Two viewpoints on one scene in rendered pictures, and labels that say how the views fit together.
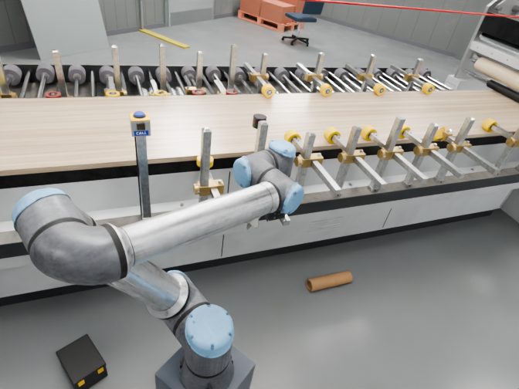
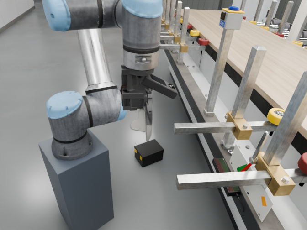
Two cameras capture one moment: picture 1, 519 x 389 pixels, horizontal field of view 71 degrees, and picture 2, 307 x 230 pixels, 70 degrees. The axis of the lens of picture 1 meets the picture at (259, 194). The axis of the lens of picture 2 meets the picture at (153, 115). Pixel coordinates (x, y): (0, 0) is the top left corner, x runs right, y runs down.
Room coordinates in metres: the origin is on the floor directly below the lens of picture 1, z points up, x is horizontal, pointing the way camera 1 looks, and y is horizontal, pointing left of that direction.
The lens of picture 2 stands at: (1.23, -0.55, 1.36)
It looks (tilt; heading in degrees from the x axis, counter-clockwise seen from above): 35 degrees down; 107
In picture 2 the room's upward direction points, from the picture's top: 4 degrees clockwise
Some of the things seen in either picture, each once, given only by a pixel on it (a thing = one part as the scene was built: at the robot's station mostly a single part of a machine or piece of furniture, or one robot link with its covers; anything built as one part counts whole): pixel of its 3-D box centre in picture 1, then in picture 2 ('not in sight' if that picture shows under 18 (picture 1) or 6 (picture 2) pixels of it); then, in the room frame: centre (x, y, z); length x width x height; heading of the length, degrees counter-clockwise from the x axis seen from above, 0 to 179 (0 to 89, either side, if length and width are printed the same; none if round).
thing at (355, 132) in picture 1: (344, 167); not in sight; (1.66, -0.42, 0.88); 0.03 x 0.03 x 0.48; 26
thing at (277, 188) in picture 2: not in sight; (272, 172); (1.45, 0.01, 0.84); 0.13 x 0.06 x 0.05; 116
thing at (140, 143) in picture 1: (144, 179); (217, 75); (1.22, 0.49, 0.92); 0.05 x 0.04 x 0.45; 116
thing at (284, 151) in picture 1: (279, 160); (141, 21); (1.03, -0.05, 1.25); 0.10 x 0.09 x 0.12; 137
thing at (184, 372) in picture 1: (207, 361); (71, 138); (0.63, 0.08, 0.65); 0.19 x 0.19 x 0.10
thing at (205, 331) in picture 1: (207, 337); (68, 114); (0.64, 0.09, 0.79); 0.17 x 0.15 x 0.18; 47
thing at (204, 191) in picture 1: (208, 187); (237, 124); (1.34, 0.24, 0.84); 0.13 x 0.06 x 0.05; 116
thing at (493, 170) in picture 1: (470, 153); not in sight; (1.93, -1.16, 0.94); 0.36 x 0.03 x 0.03; 26
